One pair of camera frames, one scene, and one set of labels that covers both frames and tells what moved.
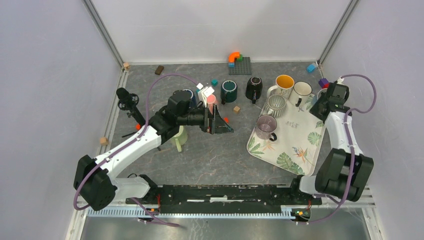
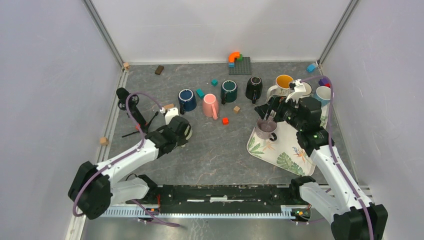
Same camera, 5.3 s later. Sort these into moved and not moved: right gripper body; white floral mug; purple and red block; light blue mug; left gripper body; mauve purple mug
Moved: right gripper body; left gripper body
Not moved: white floral mug; mauve purple mug; purple and red block; light blue mug
